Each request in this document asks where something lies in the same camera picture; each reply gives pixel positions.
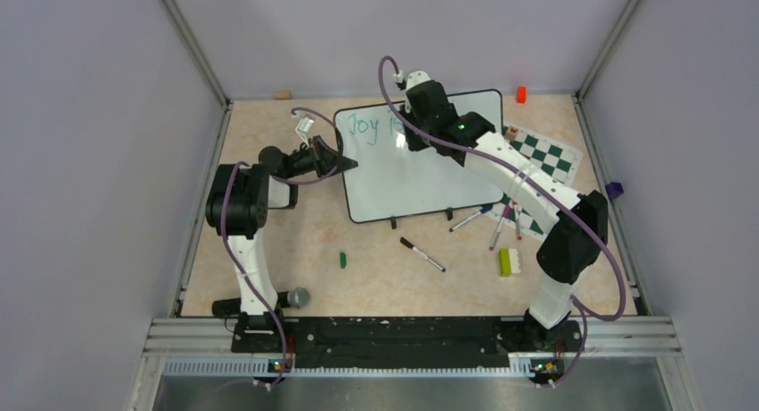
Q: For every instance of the lime green toy brick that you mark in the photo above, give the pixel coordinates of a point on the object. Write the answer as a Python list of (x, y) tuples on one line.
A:
[(509, 262)]

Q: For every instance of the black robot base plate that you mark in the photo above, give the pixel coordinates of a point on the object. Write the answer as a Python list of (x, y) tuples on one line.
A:
[(412, 343)]

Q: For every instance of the grey black microphone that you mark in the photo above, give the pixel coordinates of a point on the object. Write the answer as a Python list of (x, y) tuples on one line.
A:
[(248, 304)]

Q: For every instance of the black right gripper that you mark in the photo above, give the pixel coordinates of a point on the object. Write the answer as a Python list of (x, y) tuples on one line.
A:
[(413, 143)]

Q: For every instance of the small wooden block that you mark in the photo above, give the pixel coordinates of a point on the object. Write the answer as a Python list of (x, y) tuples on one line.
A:
[(282, 95)]

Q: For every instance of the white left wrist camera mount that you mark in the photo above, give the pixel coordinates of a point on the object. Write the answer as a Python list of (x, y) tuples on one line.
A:
[(303, 127)]

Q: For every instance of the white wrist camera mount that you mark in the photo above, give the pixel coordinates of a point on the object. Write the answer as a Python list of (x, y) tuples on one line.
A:
[(406, 81), (303, 127)]

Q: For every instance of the white whiteboard black frame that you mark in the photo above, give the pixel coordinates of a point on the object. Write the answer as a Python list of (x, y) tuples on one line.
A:
[(392, 181)]

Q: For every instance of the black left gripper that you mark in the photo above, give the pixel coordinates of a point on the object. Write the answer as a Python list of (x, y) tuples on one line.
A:
[(322, 155)]

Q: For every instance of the black capped marker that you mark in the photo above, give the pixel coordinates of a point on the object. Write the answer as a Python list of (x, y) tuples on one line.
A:
[(405, 242)]

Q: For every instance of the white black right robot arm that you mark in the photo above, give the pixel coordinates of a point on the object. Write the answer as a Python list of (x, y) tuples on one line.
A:
[(575, 225)]

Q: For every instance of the wooden chess cube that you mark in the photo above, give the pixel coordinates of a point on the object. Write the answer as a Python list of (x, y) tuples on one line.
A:
[(511, 133)]

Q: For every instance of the green white chess mat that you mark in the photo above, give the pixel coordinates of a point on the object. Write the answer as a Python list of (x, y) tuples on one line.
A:
[(559, 160)]

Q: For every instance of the red capped marker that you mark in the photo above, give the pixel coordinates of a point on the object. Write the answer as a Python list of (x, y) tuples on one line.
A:
[(517, 221)]

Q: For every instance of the orange toy block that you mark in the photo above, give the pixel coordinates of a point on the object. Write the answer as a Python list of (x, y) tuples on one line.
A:
[(521, 94)]

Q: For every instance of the purple toy block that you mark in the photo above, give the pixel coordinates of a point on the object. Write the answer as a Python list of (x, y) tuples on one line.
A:
[(614, 190)]

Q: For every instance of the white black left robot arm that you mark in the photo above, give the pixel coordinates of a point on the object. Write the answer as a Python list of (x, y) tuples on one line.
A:
[(237, 208)]

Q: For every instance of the aluminium frame rail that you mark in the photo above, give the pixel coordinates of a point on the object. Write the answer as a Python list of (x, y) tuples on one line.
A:
[(202, 347)]

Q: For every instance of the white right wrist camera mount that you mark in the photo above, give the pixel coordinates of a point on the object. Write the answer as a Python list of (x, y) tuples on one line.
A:
[(406, 81)]

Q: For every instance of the blue capped marker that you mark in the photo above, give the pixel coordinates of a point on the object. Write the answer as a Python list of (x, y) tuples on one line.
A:
[(481, 211)]

